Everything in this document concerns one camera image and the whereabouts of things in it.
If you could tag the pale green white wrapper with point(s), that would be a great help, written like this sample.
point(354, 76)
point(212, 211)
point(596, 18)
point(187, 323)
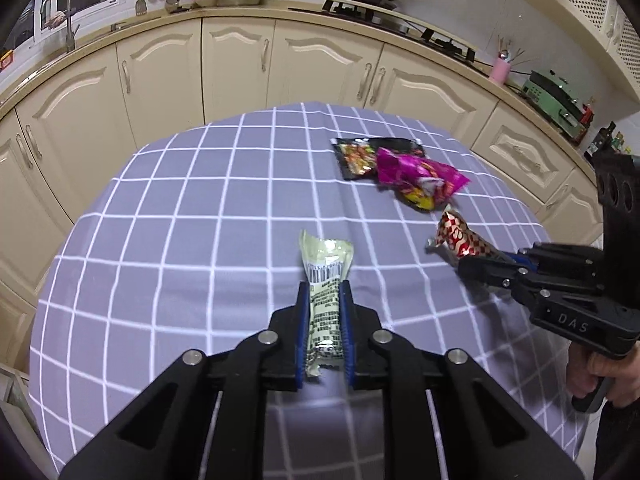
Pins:
point(325, 280)

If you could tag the red checkered foil wrapper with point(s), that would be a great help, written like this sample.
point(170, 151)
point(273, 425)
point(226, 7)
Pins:
point(460, 235)

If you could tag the red label bottle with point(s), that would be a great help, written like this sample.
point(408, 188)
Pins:
point(588, 114)

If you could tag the cream kitchen cabinet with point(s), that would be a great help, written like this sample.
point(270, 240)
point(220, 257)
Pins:
point(165, 75)

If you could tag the black gas stove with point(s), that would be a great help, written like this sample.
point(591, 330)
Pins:
point(360, 7)

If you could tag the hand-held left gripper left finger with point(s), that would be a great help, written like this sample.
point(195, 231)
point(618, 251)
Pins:
point(301, 335)

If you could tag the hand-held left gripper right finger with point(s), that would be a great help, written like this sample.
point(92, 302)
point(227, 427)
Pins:
point(347, 335)

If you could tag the steel faucet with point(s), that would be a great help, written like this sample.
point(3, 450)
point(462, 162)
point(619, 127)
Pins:
point(68, 35)

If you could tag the magenta snack wrapper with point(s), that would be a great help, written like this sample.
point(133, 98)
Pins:
point(415, 172)

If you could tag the green countertop appliance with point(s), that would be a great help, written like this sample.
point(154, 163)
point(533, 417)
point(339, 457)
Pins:
point(550, 95)

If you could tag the black snack wrapper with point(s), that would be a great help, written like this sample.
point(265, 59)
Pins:
point(352, 157)

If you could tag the person's right hand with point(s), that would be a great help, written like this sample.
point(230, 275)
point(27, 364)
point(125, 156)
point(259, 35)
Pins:
point(617, 380)

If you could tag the grey checked tablecloth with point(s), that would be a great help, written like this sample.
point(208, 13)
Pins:
point(200, 210)

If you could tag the dark glass bottle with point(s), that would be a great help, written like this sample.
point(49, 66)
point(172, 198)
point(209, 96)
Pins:
point(602, 140)

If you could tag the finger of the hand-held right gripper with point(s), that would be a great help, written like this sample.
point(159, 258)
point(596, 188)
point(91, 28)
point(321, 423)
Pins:
point(490, 272)
point(560, 257)

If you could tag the person's dark trousers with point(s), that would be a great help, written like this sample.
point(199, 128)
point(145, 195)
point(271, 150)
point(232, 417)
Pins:
point(615, 440)

